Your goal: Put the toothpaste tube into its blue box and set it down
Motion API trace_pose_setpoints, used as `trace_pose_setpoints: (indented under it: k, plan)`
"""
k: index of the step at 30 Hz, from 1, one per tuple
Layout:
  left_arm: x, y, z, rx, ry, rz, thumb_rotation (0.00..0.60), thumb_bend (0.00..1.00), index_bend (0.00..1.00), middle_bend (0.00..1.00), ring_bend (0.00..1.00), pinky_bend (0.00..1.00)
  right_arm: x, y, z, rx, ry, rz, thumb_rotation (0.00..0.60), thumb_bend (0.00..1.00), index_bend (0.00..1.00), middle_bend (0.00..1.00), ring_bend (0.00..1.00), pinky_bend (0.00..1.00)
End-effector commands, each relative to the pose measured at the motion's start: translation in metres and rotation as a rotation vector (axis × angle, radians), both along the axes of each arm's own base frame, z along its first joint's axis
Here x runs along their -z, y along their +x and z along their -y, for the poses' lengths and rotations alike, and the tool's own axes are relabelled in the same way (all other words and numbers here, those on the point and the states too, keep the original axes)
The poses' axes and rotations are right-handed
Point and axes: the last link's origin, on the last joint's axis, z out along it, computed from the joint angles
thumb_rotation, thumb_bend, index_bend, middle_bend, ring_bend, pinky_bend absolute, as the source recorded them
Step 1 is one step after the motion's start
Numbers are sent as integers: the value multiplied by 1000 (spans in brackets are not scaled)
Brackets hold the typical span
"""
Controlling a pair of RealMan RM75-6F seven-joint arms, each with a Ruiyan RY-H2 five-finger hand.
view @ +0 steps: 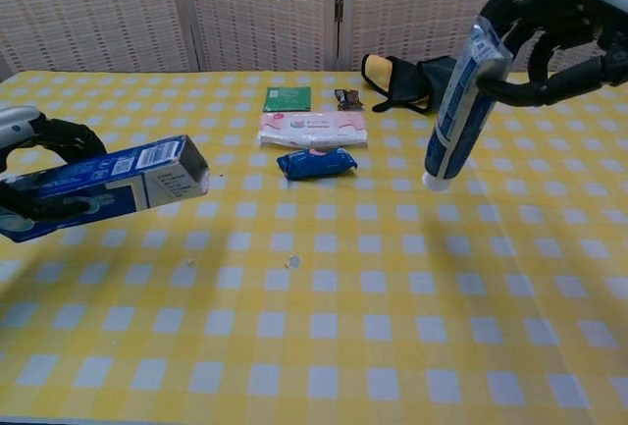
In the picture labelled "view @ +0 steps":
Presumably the white blue toothpaste tube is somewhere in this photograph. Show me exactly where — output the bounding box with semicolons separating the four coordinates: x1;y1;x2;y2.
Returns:
421;22;514;194

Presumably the pink white wet wipes pack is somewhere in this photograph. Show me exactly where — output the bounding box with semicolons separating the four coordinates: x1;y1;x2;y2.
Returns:
255;111;369;148

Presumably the blue tissue pack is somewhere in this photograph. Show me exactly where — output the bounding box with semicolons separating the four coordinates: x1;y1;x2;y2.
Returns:
276;146;359;182

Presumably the blue toothpaste box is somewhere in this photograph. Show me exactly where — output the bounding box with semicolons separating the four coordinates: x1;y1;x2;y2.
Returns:
0;134;211;243

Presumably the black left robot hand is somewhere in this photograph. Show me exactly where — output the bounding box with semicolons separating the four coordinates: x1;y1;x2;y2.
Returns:
0;118;109;223

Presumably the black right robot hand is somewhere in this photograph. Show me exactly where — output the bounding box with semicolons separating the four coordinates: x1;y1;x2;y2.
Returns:
477;0;628;109

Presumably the brown candy wrapper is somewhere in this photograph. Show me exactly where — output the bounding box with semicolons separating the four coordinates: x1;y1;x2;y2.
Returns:
333;88;365;111

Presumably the black yellow grey cloth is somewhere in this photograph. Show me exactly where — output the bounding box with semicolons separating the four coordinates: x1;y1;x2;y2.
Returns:
361;53;458;115

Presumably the yellow checkered tablecloth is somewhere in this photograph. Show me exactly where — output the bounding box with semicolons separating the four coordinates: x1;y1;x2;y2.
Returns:
0;70;628;425

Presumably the green sachet packet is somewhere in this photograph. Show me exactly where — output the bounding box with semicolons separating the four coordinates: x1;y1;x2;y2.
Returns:
263;85;312;112

